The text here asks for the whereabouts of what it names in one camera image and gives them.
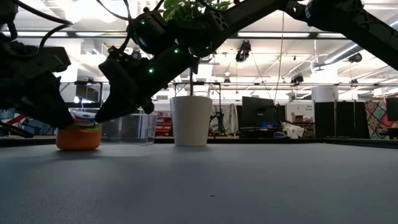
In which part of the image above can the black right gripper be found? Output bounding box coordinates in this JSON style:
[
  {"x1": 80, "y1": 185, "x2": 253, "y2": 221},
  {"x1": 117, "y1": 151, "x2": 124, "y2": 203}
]
[{"x1": 95, "y1": 45, "x2": 200, "y2": 124}]

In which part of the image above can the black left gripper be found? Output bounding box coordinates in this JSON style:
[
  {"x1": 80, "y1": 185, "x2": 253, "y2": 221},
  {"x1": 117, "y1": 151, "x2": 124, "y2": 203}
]
[{"x1": 0, "y1": 42, "x2": 75, "y2": 130}]

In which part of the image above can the green measuring cup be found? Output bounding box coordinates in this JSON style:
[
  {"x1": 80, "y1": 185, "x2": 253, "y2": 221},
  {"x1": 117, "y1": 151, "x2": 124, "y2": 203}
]
[{"x1": 73, "y1": 123, "x2": 103, "y2": 132}]

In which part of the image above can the orange measuring cup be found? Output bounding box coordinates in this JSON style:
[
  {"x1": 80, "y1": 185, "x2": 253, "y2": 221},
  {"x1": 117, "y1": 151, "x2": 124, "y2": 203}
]
[{"x1": 55, "y1": 123, "x2": 103, "y2": 151}]

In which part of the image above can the clear plastic bin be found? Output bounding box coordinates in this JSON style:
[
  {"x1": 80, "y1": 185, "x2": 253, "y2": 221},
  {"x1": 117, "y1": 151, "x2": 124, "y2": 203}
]
[{"x1": 68, "y1": 107, "x2": 159, "y2": 146}]

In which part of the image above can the red storage bin shelf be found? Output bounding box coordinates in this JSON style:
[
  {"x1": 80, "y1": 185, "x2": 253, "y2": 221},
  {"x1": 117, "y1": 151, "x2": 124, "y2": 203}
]
[{"x1": 157, "y1": 111, "x2": 172, "y2": 138}]

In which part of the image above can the white ribbed plant pot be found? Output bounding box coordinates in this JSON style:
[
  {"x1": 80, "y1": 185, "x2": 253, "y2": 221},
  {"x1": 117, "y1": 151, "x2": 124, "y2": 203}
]
[{"x1": 170, "y1": 95, "x2": 214, "y2": 147}]

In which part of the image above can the green leafy plant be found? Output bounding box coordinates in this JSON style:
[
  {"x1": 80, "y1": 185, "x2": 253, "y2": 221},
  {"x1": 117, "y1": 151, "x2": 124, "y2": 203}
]
[{"x1": 161, "y1": 0, "x2": 233, "y2": 96}]

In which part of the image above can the grey draped cloth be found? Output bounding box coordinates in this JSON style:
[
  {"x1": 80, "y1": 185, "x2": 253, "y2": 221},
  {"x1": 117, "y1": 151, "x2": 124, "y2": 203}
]
[{"x1": 212, "y1": 103, "x2": 239, "y2": 135}]

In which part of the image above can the black computer monitor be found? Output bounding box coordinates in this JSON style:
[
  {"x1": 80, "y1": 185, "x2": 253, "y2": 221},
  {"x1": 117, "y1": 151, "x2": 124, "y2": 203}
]
[{"x1": 241, "y1": 96, "x2": 278, "y2": 128}]

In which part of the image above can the white crumpled cloth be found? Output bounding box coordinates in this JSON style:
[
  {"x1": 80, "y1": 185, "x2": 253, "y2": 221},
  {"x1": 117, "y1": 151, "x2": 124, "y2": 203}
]
[{"x1": 281, "y1": 121, "x2": 305, "y2": 139}]

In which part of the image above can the black room partition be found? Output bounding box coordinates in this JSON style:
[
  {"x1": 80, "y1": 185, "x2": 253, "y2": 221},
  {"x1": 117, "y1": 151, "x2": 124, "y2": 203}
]
[{"x1": 313, "y1": 101, "x2": 369, "y2": 139}]

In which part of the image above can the colourful patchwork quilt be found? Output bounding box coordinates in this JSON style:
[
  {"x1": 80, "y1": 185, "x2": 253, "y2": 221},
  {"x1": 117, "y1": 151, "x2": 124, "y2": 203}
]
[{"x1": 364, "y1": 99, "x2": 398, "y2": 140}]

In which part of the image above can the black cable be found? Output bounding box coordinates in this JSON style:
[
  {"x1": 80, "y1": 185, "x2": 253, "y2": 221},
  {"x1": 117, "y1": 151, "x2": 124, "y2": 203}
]
[
  {"x1": 11, "y1": 0, "x2": 75, "y2": 50},
  {"x1": 95, "y1": 0, "x2": 134, "y2": 52}
]

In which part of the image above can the black ceiling rig camera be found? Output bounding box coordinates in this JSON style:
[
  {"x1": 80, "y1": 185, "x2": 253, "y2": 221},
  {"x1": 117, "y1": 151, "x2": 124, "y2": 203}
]
[{"x1": 235, "y1": 40, "x2": 252, "y2": 63}]

